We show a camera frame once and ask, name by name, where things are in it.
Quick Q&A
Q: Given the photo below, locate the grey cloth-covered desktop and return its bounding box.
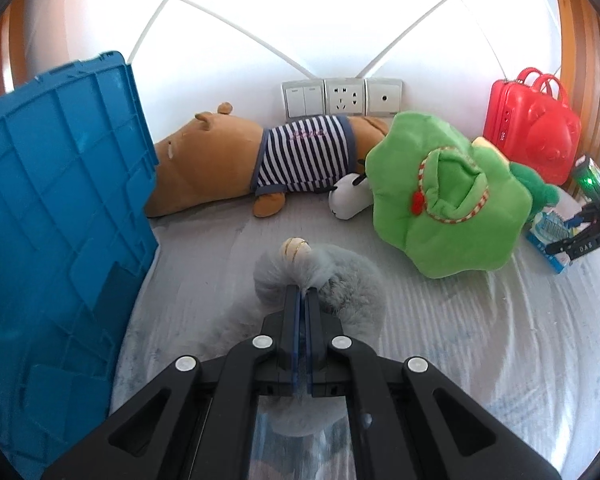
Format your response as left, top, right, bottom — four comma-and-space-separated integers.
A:
107, 195, 600, 480

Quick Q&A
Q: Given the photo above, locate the blue plastic crate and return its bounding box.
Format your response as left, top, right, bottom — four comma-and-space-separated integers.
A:
0, 51, 161, 480

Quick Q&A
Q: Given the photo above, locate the brown bear plush striped shirt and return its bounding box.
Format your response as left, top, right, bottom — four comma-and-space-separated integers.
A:
145, 102, 398, 218

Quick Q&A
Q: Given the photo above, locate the white wall switch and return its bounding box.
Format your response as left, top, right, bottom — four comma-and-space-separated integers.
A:
281, 80, 325, 118

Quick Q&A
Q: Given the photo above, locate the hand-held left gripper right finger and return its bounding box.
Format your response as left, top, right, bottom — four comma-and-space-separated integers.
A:
304, 287, 565, 480

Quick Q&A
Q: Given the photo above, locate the yellow green duck plush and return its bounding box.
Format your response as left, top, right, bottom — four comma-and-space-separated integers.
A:
472, 137, 563, 221

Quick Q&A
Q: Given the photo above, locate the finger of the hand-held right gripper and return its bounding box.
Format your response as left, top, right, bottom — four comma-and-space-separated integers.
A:
546, 224, 600, 262
567, 204, 600, 229

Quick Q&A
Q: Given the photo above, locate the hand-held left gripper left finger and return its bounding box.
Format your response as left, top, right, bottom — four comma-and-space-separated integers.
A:
41, 284, 302, 480

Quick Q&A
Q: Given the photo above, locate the blue box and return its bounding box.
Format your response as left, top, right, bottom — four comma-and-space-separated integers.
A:
525, 207, 588, 276

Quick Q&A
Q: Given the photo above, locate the teal comb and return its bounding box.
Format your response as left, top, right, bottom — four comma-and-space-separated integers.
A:
532, 210, 573, 243

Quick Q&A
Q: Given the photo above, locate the white wall round socket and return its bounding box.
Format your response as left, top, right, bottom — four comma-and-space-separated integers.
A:
366, 78, 403, 116

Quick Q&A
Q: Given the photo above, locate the small white plush toy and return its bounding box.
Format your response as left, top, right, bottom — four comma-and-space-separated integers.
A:
328, 172, 376, 221

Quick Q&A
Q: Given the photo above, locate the red toy suitcase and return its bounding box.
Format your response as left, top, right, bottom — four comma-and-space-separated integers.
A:
482, 66, 582, 186

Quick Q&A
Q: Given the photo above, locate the green cabbage plush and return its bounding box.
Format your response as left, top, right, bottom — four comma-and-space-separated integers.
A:
365, 111, 533, 279

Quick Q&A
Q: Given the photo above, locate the white wall power socket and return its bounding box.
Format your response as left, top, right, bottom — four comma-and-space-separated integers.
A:
324, 78, 367, 117

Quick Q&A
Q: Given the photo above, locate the grey fluffy plush toy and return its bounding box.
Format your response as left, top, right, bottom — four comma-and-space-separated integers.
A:
215, 236, 387, 480

